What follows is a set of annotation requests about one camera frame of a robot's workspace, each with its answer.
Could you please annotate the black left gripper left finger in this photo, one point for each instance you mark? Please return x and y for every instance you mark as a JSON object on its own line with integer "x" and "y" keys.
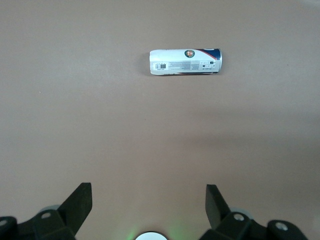
{"x": 72, "y": 207}

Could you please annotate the white tennis ball can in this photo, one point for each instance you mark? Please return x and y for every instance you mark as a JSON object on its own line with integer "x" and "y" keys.
{"x": 185, "y": 62}

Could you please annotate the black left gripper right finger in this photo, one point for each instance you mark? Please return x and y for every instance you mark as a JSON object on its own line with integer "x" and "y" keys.
{"x": 217, "y": 210}

